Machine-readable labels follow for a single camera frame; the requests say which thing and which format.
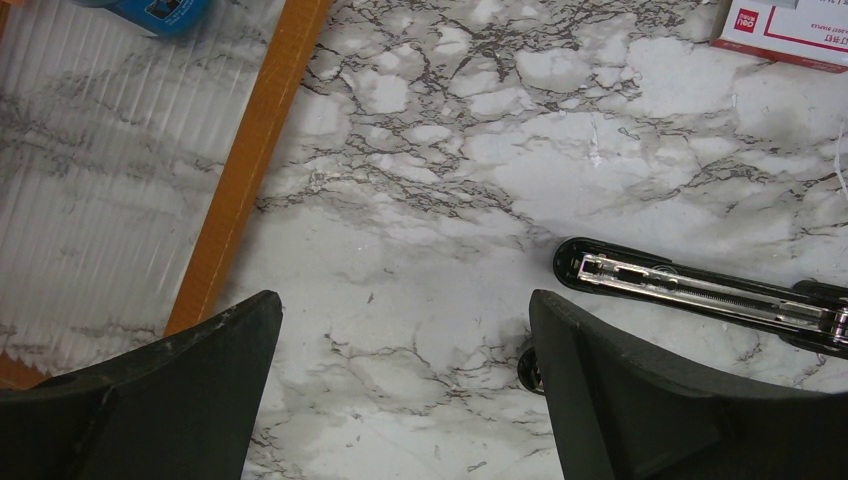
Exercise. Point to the blue white jar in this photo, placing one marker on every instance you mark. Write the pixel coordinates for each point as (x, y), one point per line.
(151, 18)

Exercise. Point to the red white staple box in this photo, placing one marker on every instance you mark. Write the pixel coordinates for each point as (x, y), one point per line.
(808, 33)

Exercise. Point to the black stapler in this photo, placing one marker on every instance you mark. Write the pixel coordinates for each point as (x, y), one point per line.
(809, 315)

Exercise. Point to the orange wooden shelf rack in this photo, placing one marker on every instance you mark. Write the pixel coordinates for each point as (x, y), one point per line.
(129, 167)

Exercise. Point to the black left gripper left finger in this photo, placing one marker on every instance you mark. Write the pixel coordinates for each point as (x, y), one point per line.
(182, 407)

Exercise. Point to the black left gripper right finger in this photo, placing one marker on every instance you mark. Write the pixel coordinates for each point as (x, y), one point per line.
(624, 408)

